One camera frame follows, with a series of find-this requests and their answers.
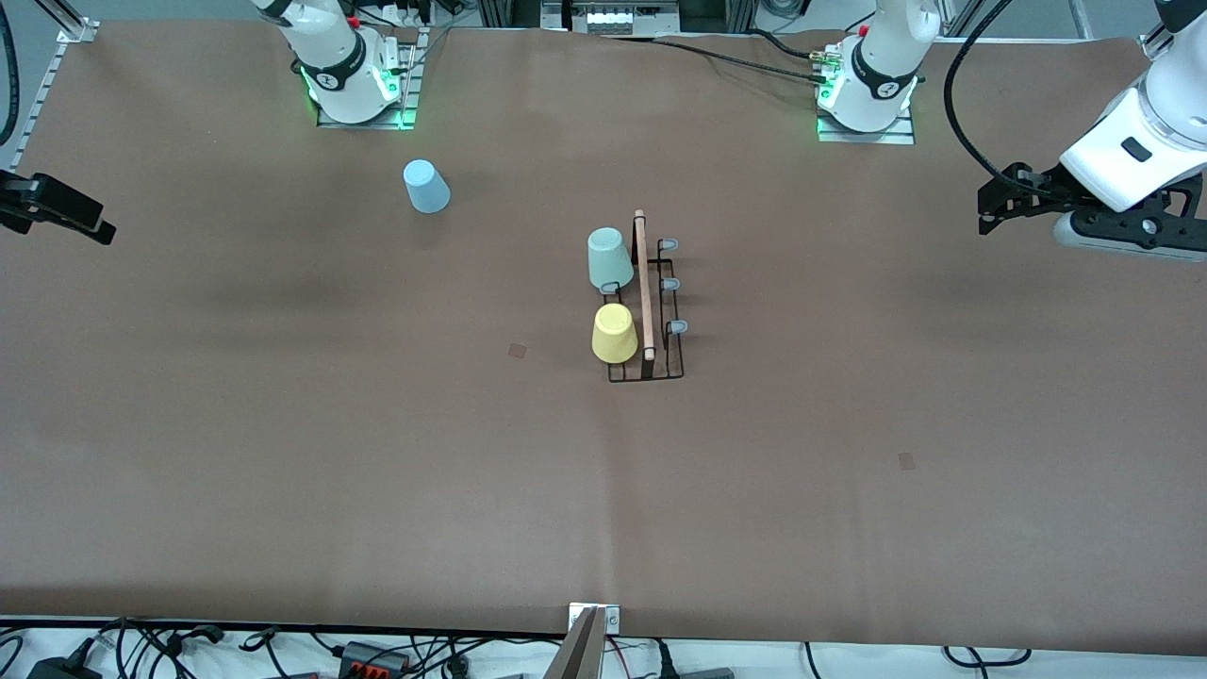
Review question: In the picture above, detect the yellow cup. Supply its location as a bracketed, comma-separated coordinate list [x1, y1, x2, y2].
[591, 302, 639, 365]

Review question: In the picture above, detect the black orange connector block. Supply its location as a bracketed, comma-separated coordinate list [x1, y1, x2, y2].
[338, 639, 413, 676]

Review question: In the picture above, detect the pale green cup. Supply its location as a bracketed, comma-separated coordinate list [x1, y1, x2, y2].
[587, 226, 635, 293]

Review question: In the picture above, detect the white power strip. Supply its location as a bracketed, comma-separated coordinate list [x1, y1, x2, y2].
[372, 0, 444, 29]

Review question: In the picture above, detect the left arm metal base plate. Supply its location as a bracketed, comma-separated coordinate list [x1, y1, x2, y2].
[817, 99, 918, 145]

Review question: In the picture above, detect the black power adapter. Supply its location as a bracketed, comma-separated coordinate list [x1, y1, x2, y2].
[26, 651, 103, 679]

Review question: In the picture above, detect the light blue cup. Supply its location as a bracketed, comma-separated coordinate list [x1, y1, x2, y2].
[403, 158, 452, 215]

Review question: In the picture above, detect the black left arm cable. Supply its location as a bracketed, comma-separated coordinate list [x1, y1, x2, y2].
[943, 0, 1057, 197]

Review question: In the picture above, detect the brown table cover sheet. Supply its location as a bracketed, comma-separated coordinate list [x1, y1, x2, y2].
[0, 19, 1197, 656]

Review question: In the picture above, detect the black wire cup holder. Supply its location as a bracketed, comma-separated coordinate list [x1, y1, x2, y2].
[600, 209, 689, 384]

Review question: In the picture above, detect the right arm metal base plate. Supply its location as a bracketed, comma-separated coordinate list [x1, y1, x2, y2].
[316, 26, 431, 131]

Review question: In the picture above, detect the white connector terminal block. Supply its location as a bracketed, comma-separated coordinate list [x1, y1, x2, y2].
[542, 0, 680, 35]

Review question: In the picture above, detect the black cable to arm base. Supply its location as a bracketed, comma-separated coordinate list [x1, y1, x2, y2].
[600, 34, 831, 88]

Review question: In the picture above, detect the aluminium post with bracket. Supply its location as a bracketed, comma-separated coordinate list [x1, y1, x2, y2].
[542, 604, 621, 679]

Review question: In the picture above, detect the perforated metal rail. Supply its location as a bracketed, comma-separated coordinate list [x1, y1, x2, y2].
[0, 42, 74, 201]

